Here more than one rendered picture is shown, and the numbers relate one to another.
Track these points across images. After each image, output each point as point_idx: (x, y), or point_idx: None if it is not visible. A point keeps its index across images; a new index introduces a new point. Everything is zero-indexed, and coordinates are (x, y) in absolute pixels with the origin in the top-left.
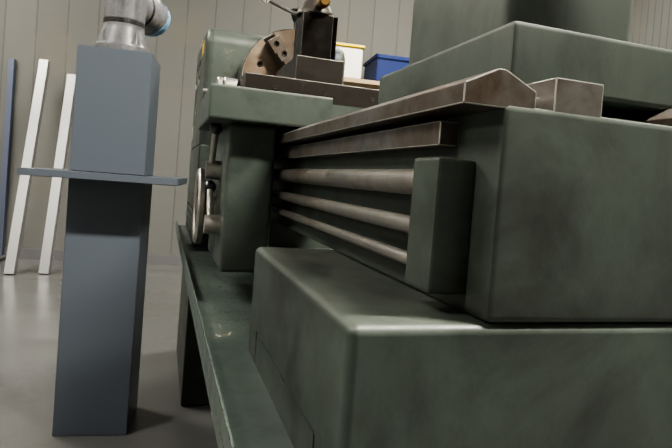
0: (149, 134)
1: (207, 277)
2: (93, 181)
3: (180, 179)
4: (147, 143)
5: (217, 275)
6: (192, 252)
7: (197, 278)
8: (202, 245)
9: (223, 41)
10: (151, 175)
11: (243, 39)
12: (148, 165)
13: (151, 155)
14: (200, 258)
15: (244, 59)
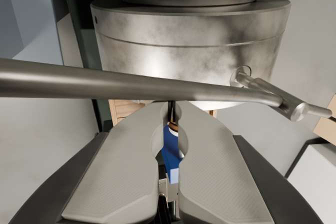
0: (1, 45)
1: (104, 112)
2: None
3: (60, 50)
4: (9, 53)
5: (108, 107)
6: (84, 37)
7: (100, 115)
8: None
9: None
10: None
11: None
12: (13, 26)
13: (1, 7)
14: (94, 62)
15: (103, 64)
